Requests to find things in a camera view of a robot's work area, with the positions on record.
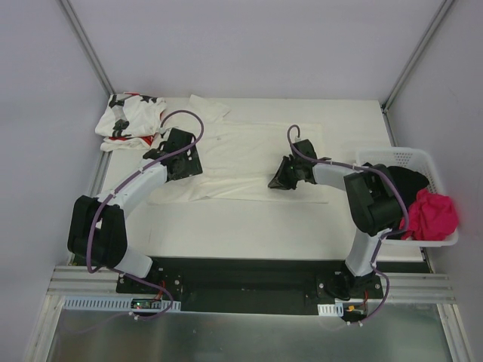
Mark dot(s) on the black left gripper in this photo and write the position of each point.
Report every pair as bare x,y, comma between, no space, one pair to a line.
185,147

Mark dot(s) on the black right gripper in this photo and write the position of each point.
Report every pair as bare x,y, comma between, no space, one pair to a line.
287,173

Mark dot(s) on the cream white t shirt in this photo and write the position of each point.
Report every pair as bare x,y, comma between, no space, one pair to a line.
242,147

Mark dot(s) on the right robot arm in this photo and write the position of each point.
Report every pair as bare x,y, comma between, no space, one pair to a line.
361,260

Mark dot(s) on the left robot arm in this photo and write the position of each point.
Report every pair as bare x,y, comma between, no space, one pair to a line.
98,228

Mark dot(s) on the red white folded shirt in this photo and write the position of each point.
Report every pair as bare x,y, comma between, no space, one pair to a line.
110,144

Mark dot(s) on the white black patterned folded shirt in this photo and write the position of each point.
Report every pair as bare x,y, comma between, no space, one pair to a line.
131,115

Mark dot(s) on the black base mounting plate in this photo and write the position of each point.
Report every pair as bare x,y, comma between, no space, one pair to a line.
253,286

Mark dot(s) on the black garment in basket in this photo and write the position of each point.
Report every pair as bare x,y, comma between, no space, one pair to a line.
407,184

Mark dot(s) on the pink garment in basket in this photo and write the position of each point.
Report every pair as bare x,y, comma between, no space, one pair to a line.
432,217

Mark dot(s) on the right white cable duct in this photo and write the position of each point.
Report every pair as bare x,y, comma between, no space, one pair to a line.
330,310

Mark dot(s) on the white cable duct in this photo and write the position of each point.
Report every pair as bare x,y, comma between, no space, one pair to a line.
84,303
330,310

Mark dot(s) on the left white cable duct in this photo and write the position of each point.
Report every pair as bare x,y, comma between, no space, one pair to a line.
84,303

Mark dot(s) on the left aluminium frame post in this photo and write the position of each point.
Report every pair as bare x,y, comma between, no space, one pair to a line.
85,43

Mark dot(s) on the aluminium frame post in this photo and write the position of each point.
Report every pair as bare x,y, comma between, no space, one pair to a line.
440,15
85,43

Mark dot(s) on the right aluminium frame post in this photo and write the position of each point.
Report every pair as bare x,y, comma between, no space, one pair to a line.
440,15

